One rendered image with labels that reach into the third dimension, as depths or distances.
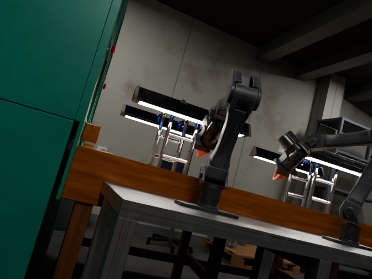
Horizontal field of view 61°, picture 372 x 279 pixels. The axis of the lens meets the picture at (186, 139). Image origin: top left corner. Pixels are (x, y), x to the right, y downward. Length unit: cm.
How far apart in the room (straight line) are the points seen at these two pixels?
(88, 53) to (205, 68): 338
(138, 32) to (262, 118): 212
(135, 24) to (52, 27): 317
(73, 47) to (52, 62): 9
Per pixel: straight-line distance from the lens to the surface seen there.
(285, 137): 138
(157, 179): 116
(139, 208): 72
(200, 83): 435
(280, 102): 498
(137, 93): 147
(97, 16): 119
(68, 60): 114
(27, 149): 111
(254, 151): 230
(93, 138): 125
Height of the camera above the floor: 74
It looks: 7 degrees up
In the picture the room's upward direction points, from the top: 15 degrees clockwise
